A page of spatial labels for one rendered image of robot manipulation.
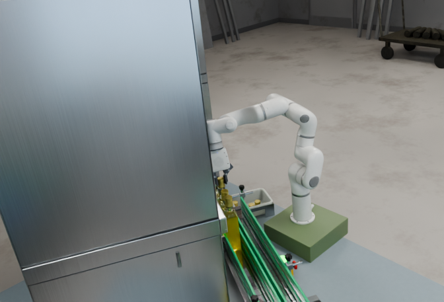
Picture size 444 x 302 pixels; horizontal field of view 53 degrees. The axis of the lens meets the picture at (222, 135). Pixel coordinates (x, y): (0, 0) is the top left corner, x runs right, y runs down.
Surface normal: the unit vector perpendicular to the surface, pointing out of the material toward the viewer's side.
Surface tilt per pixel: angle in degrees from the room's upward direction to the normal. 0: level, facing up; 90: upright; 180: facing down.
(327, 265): 0
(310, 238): 2
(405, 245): 0
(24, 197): 90
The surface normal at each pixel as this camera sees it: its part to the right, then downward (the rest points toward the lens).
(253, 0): 0.65, 0.25
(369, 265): -0.11, -0.91
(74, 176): 0.28, 0.36
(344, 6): -0.75, 0.34
